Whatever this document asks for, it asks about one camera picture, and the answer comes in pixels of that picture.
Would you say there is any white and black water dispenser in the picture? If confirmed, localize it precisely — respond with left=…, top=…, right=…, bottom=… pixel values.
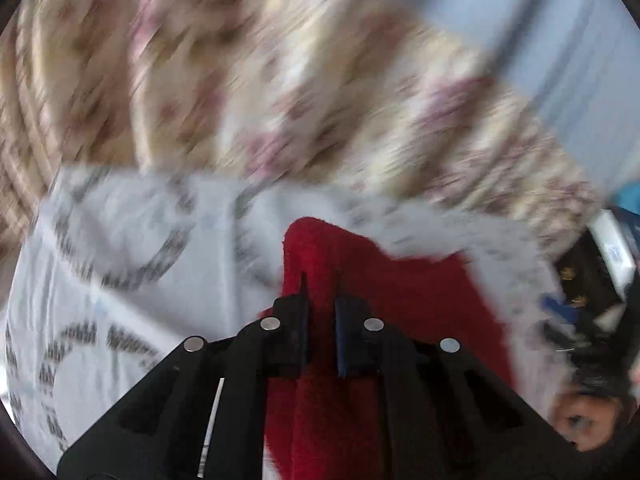
left=552, top=207, right=640, bottom=311

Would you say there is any person's right hand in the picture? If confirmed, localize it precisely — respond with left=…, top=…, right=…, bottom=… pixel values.
left=552, top=392, right=628, bottom=453

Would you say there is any white patterned bed sheet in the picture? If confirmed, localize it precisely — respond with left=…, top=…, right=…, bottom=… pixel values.
left=5, top=165, right=576, bottom=471

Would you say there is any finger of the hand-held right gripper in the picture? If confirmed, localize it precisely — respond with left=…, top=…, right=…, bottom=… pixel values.
left=542, top=296, right=581, bottom=326

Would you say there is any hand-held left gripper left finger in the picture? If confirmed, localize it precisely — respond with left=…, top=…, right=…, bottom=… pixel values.
left=56, top=272, right=313, bottom=480

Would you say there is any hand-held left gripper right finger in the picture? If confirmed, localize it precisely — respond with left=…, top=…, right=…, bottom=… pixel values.
left=334, top=296, right=588, bottom=480

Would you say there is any red knitted cloth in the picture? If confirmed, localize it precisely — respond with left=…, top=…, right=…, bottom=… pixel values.
left=262, top=216, right=518, bottom=480

